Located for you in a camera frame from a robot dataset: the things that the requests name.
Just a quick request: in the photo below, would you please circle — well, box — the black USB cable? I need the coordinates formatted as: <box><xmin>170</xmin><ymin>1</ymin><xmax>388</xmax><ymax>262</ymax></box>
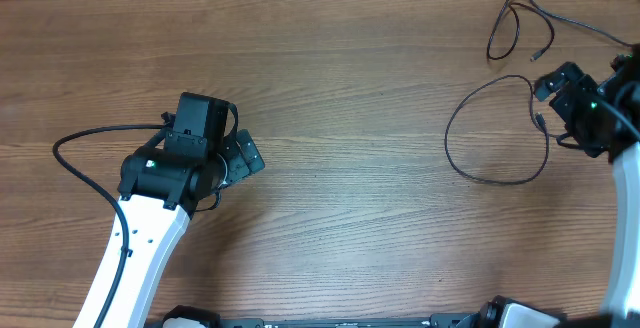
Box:
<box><xmin>443</xmin><ymin>74</ymin><xmax>551</xmax><ymax>186</ymax></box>

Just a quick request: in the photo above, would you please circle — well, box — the black thin audio cable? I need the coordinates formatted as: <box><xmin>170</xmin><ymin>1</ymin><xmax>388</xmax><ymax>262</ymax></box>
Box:
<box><xmin>486</xmin><ymin>0</ymin><xmax>634</xmax><ymax>63</ymax></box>

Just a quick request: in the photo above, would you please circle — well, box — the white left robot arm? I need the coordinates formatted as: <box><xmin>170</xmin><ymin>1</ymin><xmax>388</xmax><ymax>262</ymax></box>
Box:
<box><xmin>74</xmin><ymin>92</ymin><xmax>265</xmax><ymax>327</ymax></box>

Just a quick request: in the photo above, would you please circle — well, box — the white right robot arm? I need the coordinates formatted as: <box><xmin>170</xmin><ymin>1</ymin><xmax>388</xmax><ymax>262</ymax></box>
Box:
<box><xmin>534</xmin><ymin>44</ymin><xmax>639</xmax><ymax>327</ymax></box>

